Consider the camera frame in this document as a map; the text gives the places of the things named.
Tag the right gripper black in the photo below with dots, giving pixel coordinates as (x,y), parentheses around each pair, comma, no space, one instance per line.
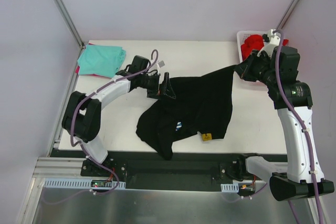
(247,66)

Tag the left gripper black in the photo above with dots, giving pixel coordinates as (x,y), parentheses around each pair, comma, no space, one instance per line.
(159,87)

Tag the black t-shirt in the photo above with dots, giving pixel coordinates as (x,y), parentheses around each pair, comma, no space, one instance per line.
(202,105)

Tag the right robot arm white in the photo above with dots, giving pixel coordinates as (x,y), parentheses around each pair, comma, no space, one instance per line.
(292,99)

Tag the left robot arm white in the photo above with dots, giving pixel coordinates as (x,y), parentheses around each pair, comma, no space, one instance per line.
(82,117)

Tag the red t-shirt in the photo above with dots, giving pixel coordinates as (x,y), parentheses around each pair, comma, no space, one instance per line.
(252,43)

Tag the white plastic basket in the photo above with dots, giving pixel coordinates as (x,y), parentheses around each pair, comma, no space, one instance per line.
(242,43)

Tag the folded teal t-shirt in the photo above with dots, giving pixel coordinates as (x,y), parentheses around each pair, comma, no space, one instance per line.
(118,57)

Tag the right aluminium frame post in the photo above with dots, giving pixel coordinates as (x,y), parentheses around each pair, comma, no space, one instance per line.
(291,9)

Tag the aluminium frame post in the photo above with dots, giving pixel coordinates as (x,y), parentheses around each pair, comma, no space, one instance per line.
(291,9)
(69,22)

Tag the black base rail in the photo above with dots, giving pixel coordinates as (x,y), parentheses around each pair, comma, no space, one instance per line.
(184,172)

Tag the left aluminium frame post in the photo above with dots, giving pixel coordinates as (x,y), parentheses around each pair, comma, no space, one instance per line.
(69,22)

